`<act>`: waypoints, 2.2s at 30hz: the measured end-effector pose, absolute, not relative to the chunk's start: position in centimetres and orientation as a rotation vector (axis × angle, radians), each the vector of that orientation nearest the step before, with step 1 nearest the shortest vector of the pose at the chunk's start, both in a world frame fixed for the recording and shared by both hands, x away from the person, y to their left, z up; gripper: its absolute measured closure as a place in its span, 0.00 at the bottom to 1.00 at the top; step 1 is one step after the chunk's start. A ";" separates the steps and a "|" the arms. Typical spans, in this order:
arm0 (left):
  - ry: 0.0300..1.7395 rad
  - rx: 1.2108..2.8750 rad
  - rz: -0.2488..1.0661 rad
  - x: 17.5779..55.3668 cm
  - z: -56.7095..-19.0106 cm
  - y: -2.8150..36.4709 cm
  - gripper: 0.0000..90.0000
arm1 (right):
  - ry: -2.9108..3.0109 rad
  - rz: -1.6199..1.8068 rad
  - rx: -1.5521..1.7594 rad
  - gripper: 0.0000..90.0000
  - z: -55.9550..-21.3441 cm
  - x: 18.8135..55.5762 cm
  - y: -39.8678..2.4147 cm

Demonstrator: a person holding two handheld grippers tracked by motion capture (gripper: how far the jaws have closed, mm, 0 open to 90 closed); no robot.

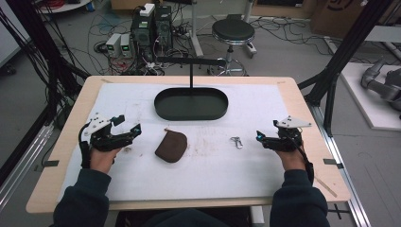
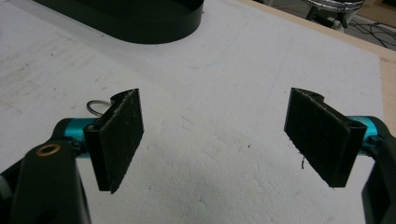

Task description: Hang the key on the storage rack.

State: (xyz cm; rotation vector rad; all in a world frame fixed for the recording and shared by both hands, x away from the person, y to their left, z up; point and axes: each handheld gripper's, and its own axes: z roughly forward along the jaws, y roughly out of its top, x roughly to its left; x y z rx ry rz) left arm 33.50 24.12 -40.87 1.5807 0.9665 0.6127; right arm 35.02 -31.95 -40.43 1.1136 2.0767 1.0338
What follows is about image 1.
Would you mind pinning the black round stool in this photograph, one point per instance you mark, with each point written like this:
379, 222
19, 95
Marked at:
233, 31

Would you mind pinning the black oval tray stand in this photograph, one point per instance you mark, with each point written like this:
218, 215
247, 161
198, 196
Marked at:
190, 105

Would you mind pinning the white desk leg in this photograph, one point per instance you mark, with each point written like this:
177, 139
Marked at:
195, 31

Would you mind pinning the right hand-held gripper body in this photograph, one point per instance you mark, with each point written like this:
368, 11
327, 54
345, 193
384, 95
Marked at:
285, 142

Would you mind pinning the person's left hand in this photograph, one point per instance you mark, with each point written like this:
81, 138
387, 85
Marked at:
102, 159

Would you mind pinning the white floor platform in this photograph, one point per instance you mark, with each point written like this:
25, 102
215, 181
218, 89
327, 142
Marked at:
362, 104

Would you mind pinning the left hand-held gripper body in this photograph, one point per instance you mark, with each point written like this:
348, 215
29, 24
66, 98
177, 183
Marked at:
104, 140

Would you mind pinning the round white table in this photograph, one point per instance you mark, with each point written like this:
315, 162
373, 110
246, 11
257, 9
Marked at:
66, 5

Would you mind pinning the black computer tower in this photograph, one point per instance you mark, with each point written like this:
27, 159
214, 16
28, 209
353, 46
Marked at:
163, 26
142, 36

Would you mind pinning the silver metal clasp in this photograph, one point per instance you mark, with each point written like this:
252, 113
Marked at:
237, 142

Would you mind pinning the white foam mat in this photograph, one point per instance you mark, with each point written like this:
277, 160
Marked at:
205, 173

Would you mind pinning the white table leg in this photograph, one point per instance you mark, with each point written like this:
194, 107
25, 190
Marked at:
257, 216

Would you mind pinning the brown fabric pouch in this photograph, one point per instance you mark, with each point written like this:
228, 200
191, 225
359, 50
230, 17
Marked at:
171, 146

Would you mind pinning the person's right hand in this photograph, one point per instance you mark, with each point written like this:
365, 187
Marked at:
291, 159

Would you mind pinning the person's lap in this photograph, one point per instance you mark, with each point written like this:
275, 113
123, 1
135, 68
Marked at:
186, 219

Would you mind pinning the black tape piece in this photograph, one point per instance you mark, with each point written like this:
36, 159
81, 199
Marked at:
50, 163
332, 162

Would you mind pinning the white box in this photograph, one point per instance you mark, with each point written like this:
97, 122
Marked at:
147, 9

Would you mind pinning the aluminium rail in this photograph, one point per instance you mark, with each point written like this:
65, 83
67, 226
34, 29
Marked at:
343, 176
22, 164

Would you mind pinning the large cardboard box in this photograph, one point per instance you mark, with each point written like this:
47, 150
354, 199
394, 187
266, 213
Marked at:
337, 15

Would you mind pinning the grey power supply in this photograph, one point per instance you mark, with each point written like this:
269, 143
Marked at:
113, 44
126, 45

